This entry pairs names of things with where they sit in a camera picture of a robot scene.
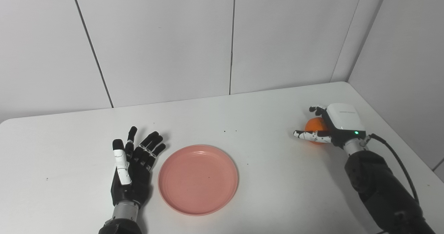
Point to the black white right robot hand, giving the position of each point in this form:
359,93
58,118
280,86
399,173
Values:
343,119

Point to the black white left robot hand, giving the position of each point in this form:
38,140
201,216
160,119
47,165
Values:
137,185

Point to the orange fruit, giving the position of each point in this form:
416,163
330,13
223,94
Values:
315,124

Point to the pink round plate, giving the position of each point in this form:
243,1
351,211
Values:
197,180

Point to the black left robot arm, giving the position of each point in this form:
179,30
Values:
123,215

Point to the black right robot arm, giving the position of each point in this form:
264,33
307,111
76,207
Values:
378,185

